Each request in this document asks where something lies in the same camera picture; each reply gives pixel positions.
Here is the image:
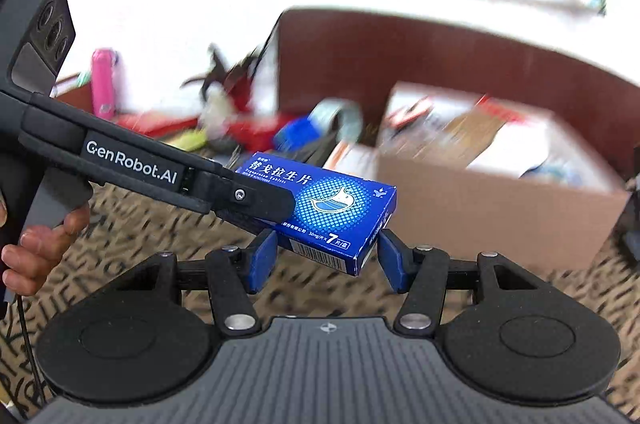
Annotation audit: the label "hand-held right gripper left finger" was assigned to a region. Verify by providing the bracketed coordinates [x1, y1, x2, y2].
[102, 229, 279, 338]

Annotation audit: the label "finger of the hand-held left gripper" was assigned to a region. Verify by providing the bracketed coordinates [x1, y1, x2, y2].
[214, 208, 267, 239]
[190, 168, 297, 231]

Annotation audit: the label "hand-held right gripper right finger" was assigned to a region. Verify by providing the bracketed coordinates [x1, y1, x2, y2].
[376, 228, 552, 338]

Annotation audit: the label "blue medicine box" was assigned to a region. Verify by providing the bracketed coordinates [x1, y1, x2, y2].
[234, 151, 399, 278]

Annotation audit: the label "tan cardboard box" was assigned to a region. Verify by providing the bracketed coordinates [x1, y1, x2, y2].
[374, 81, 632, 273]

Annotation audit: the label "person's left hand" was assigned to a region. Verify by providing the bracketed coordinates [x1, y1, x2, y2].
[0, 200, 92, 298]

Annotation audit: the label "flat red box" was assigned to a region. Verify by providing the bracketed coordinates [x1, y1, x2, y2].
[114, 113, 202, 138]

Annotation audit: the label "yellow green long box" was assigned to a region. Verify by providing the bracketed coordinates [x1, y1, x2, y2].
[171, 129, 209, 151]

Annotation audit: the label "pink bottle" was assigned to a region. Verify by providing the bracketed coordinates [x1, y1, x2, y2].
[91, 47, 121, 121]

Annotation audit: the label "small blue box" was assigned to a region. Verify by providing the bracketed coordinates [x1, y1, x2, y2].
[273, 116, 314, 151]

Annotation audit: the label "letter printed blanket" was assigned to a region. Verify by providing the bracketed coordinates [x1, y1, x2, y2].
[0, 139, 640, 424]

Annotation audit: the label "white vase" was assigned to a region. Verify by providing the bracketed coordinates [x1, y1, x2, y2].
[202, 84, 237, 141]

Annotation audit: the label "white orange medicine box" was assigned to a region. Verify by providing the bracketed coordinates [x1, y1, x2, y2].
[322, 141, 379, 176]

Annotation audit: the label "clear tape roll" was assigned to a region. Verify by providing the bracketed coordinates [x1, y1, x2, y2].
[306, 98, 364, 146]

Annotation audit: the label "dark red artificial plant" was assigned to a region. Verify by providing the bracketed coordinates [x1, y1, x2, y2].
[181, 43, 267, 106]

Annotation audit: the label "brown headboard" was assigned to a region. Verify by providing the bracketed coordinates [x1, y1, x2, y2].
[276, 6, 640, 132]

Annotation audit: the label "black cables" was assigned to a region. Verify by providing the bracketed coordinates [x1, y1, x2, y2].
[16, 293, 49, 407]

